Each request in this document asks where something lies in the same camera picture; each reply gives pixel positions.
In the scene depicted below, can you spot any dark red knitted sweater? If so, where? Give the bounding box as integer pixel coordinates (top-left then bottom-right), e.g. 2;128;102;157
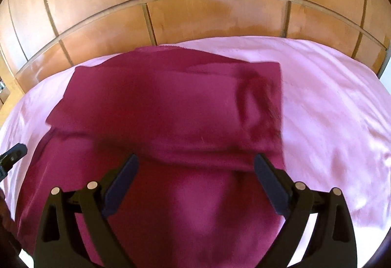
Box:
15;45;286;268

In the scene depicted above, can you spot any wooden panelled wardrobe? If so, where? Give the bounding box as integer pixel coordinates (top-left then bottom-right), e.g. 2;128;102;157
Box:
0;0;391;110

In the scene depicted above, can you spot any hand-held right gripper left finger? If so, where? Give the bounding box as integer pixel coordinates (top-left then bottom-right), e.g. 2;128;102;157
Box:
33;153;140;268

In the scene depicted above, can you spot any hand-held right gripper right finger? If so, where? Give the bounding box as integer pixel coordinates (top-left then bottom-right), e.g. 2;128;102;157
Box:
254;153;358;268

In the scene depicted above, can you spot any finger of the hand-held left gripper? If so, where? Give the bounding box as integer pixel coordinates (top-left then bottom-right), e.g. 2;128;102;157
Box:
0;143;28;181

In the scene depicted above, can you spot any pink bedspread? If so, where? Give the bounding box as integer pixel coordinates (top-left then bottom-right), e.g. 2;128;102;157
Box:
0;36;391;268

